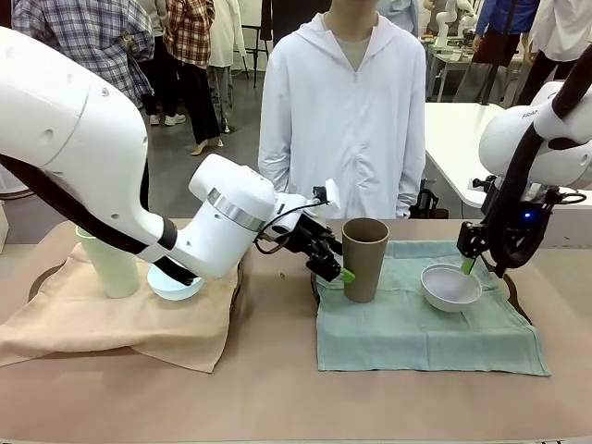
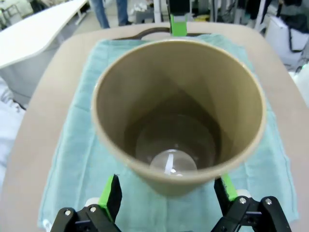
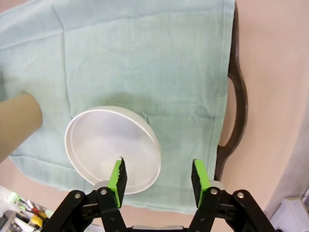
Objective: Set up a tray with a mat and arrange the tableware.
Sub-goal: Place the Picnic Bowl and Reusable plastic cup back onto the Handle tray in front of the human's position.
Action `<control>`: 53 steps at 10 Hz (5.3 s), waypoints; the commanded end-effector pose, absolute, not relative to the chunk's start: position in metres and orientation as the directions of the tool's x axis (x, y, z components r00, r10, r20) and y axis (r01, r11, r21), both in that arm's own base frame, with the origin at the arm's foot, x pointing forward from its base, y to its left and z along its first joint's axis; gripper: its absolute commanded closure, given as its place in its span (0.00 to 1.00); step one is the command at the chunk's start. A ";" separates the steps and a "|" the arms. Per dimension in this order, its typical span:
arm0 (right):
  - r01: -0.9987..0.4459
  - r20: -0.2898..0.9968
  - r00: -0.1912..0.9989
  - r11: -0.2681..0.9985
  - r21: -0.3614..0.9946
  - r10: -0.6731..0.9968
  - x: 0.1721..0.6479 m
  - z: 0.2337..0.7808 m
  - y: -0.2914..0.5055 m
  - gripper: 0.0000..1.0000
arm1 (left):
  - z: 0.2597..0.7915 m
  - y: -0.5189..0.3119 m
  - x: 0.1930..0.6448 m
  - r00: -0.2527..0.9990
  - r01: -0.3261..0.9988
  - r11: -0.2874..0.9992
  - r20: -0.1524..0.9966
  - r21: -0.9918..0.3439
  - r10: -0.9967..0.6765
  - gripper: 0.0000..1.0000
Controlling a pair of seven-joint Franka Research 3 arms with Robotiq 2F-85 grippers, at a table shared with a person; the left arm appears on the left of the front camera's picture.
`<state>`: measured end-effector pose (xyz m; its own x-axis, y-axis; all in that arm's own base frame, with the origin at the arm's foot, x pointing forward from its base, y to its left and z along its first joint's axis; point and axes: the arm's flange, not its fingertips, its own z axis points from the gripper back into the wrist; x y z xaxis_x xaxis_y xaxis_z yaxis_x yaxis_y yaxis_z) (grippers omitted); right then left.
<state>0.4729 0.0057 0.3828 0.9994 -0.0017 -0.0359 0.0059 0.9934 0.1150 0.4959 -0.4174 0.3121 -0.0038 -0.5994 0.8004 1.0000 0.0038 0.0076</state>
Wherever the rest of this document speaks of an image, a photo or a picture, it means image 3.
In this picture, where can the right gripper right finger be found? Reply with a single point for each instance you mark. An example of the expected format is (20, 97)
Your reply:
(200, 181)

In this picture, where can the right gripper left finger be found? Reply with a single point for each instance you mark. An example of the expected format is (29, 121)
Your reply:
(116, 183)

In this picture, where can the white bowl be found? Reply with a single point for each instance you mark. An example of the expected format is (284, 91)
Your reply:
(108, 140)

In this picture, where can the tall tan brown cup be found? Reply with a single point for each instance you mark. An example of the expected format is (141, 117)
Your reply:
(17, 120)

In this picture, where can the grey-green cloth mat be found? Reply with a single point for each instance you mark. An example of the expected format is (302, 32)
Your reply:
(144, 60)

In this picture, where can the small yellow tool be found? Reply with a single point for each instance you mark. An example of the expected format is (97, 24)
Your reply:
(36, 219)

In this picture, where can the white box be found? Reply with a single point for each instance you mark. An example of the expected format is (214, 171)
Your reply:
(297, 215)

